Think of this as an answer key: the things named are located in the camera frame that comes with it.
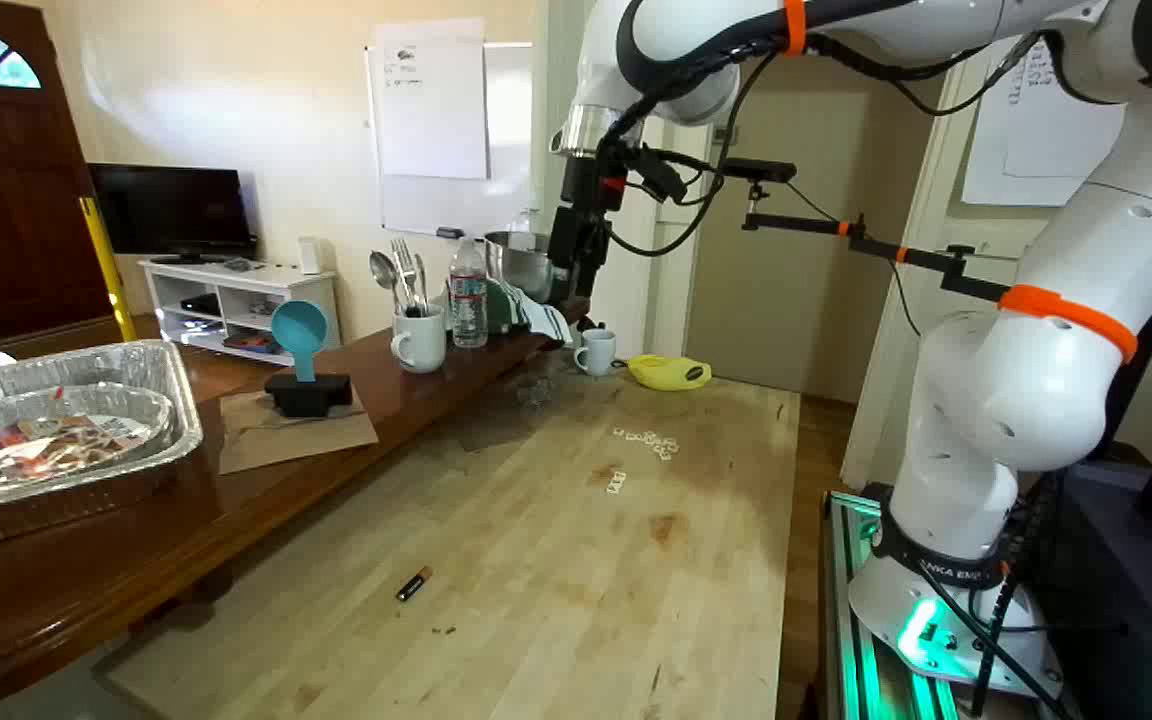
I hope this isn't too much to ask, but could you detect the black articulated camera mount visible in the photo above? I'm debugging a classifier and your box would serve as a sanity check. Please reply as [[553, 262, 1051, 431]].
[[739, 206, 1011, 310]]

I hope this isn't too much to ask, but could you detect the black equipment case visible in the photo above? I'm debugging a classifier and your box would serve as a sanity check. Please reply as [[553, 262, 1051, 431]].
[[1042, 454, 1152, 720]]

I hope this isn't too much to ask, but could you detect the dark brown wooden table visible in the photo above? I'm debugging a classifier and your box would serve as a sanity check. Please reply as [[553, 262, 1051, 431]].
[[0, 312, 593, 715]]

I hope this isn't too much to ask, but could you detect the metal spoon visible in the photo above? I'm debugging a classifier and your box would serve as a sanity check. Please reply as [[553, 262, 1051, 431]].
[[366, 244, 410, 319]]

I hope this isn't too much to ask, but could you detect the green striped white towel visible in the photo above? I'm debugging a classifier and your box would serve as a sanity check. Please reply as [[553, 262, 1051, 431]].
[[490, 272, 586, 354]]

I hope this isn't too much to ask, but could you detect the dark wooden door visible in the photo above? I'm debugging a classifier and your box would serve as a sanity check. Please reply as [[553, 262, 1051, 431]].
[[0, 0, 114, 346]]

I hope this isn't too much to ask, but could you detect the stainless steel mixing bowl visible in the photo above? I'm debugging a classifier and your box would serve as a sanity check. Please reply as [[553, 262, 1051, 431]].
[[485, 229, 570, 306]]

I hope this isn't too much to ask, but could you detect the teal measuring scoop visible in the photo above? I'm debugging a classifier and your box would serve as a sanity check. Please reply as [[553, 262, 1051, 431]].
[[268, 297, 337, 389]]

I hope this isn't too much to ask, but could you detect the white wall board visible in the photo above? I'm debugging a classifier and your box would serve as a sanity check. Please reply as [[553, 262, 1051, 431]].
[[360, 36, 540, 241]]

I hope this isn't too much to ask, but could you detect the small foil tray with scraps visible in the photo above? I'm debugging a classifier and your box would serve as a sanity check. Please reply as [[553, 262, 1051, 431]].
[[0, 380, 175, 499]]

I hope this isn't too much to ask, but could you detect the white television shelf unit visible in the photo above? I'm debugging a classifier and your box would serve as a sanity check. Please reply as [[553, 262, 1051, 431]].
[[136, 257, 350, 373]]

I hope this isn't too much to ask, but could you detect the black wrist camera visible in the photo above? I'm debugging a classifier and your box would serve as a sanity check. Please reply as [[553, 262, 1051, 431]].
[[621, 140, 698, 207]]

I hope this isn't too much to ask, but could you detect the brown paper sheet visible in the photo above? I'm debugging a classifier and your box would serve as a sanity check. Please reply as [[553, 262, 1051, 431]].
[[212, 385, 386, 479]]

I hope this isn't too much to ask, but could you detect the white cylinder container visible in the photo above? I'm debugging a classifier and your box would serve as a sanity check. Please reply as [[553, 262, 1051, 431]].
[[293, 231, 337, 276]]

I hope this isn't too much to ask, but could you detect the black flat screen television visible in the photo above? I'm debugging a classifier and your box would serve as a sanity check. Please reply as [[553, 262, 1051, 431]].
[[83, 162, 266, 267]]

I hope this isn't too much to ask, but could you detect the crushed clear plastic bottle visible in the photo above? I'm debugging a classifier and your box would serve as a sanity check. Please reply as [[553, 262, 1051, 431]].
[[499, 355, 571, 422]]

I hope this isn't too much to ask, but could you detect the white ceramic mug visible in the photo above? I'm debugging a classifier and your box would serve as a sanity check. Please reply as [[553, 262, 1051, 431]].
[[570, 325, 621, 380], [388, 301, 452, 376]]

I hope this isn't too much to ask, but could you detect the white paper sheet with writing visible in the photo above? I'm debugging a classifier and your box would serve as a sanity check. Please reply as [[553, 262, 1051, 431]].
[[374, 17, 493, 183]]

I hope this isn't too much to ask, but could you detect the clear plastic water bottle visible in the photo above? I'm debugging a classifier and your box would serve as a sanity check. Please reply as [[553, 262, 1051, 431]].
[[444, 237, 493, 354]]

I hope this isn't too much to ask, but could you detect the yellow stick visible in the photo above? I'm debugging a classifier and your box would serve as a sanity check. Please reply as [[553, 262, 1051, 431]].
[[77, 191, 145, 346]]

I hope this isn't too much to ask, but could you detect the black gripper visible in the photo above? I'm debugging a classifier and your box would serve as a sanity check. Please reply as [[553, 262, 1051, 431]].
[[543, 156, 631, 325]]

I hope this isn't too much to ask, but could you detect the small black object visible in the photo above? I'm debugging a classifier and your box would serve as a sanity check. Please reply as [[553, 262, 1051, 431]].
[[394, 563, 436, 608]]

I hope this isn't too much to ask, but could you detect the large white wall paper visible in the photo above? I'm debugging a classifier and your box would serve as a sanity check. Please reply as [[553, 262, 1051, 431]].
[[956, 36, 1130, 212]]

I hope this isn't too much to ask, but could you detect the black exterior camera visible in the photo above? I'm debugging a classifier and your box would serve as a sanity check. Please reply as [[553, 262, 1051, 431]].
[[716, 156, 802, 189]]

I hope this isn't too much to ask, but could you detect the clear plastic container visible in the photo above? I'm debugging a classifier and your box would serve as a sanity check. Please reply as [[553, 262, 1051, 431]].
[[0, 337, 207, 524]]

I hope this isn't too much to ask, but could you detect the black block base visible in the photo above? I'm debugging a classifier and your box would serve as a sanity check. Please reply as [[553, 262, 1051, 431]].
[[261, 373, 356, 422]]

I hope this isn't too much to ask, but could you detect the clear pump dispenser bottle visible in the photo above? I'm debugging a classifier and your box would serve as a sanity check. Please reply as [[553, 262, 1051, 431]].
[[504, 206, 547, 257]]

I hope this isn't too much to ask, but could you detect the yellow plastic bowl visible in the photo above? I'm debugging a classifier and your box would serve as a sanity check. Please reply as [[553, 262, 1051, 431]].
[[623, 354, 716, 397]]

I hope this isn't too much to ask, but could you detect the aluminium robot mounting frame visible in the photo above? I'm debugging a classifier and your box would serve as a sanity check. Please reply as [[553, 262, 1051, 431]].
[[812, 486, 1073, 720]]

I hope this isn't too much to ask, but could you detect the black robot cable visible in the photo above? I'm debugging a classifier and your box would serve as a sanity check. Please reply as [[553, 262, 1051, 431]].
[[595, 0, 1051, 266]]

